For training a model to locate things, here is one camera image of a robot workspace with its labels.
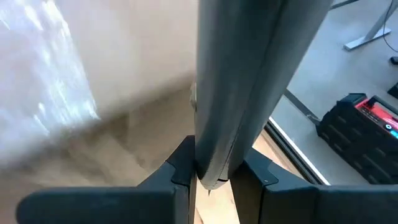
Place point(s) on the grey Stanley utility knife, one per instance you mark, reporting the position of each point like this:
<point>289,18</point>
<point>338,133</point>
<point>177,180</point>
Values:
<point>236,77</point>

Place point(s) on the grey metal desk leg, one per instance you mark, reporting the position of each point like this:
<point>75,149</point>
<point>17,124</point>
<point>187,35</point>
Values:
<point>342,3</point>

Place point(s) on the black floor adapter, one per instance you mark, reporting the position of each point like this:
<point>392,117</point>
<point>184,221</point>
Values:
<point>394,60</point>

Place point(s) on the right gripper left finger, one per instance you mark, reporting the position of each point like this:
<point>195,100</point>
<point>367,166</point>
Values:
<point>93,205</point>

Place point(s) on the white metal desk foot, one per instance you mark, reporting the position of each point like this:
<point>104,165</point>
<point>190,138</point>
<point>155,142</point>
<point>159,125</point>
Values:
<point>367,39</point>

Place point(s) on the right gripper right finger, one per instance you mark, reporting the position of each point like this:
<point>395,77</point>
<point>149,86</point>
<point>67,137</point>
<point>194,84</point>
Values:
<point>311,205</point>

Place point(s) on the black floor device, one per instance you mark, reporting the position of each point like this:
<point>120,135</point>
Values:
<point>393,91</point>

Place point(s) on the brown cardboard box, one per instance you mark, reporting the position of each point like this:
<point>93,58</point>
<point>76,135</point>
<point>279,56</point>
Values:
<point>140,46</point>

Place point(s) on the black red power station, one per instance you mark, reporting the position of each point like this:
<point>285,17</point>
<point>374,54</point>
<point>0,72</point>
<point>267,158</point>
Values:
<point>351,140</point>

